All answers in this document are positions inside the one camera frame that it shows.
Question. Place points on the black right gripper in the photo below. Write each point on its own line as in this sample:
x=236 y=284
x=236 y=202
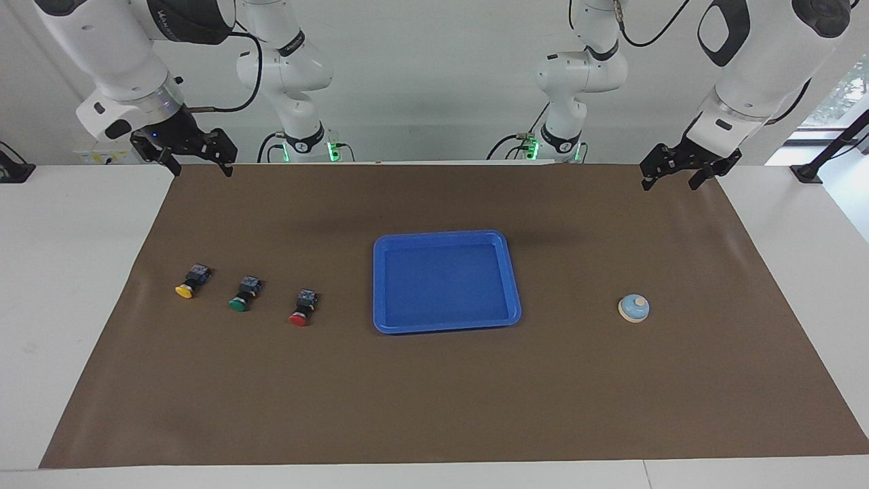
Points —
x=176 y=134

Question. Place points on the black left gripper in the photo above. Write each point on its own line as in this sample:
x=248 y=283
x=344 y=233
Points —
x=706 y=153

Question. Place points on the yellow push button switch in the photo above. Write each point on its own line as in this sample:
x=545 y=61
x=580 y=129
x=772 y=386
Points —
x=197 y=275

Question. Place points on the green push button switch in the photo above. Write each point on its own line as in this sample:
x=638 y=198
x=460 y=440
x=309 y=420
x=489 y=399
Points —
x=248 y=285

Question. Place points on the red push button switch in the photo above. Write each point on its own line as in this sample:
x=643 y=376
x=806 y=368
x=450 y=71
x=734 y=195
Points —
x=305 y=299

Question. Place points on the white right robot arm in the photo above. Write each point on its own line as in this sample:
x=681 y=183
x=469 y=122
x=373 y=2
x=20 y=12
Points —
x=102 y=47

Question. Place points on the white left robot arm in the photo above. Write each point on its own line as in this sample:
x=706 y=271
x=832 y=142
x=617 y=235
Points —
x=767 y=61

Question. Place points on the light blue service bell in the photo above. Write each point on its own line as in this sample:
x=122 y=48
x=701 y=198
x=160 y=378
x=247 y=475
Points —
x=635 y=309

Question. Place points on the blue plastic tray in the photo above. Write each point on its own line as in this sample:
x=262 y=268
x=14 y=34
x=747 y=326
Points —
x=445 y=285

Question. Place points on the white power strip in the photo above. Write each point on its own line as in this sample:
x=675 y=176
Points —
x=102 y=156

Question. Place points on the black stand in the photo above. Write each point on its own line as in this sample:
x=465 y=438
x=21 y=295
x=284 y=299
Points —
x=13 y=171
x=808 y=171

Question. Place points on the glass window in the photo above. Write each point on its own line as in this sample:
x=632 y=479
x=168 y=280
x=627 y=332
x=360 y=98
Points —
x=842 y=95

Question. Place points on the brown table mat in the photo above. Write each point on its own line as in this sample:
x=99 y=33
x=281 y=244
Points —
x=434 y=394

